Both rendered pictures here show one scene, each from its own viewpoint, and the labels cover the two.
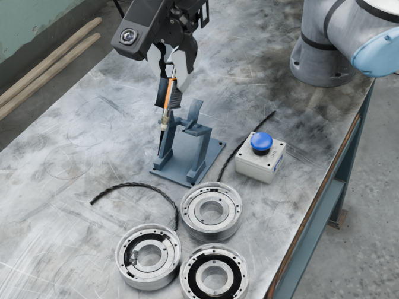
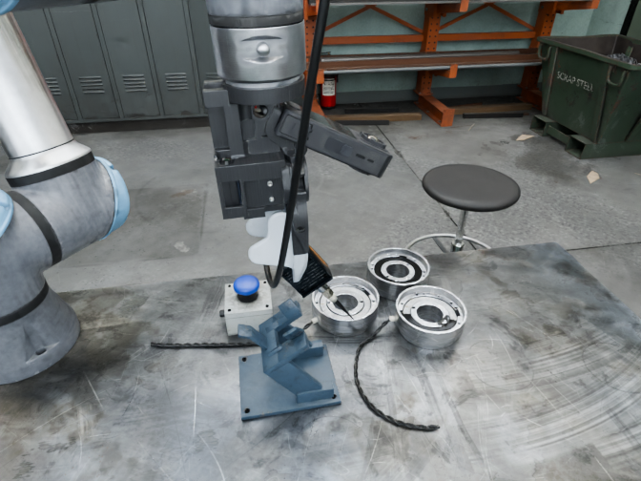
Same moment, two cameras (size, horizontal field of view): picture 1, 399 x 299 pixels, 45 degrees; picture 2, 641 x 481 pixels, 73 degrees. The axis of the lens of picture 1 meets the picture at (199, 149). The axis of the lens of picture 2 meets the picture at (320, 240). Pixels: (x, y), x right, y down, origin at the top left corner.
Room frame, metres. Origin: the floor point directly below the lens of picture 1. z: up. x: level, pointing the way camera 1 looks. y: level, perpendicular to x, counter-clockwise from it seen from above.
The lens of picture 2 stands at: (0.86, 0.34, 1.29)
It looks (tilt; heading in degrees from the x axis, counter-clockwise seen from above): 34 degrees down; 227
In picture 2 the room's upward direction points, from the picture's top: straight up
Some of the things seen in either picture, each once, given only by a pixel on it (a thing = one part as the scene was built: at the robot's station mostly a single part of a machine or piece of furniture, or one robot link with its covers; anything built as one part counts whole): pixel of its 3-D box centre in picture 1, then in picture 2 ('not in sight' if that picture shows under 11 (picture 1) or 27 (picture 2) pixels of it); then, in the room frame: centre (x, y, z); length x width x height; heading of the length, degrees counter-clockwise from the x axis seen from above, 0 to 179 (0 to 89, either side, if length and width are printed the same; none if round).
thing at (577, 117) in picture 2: not in sight; (607, 95); (-3.01, -0.61, 0.35); 1.04 x 0.74 x 0.70; 56
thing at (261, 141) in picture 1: (260, 147); (247, 293); (0.59, -0.11, 0.85); 0.04 x 0.04 x 0.05
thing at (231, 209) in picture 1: (211, 213); (344, 306); (0.48, -0.01, 0.82); 0.08 x 0.08 x 0.02
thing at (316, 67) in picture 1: (326, 47); (11, 319); (0.87, -0.30, 0.85); 0.15 x 0.15 x 0.10
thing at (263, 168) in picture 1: (262, 155); (245, 305); (0.60, -0.12, 0.82); 0.08 x 0.07 x 0.05; 146
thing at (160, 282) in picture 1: (149, 257); (428, 317); (0.40, 0.09, 0.82); 0.10 x 0.10 x 0.04
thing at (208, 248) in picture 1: (214, 279); (397, 274); (0.35, 0.00, 0.82); 0.10 x 0.10 x 0.04
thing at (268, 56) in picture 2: not in sight; (260, 52); (0.63, 0.02, 1.22); 0.08 x 0.08 x 0.05
